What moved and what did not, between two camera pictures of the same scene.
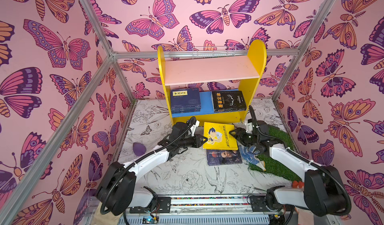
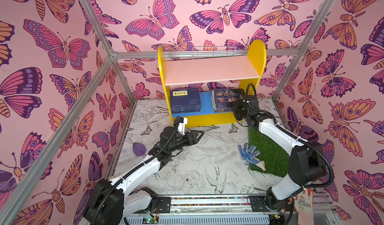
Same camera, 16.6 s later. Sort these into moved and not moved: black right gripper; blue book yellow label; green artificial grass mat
Moved: black right gripper
Not moved: blue book yellow label; green artificial grass mat
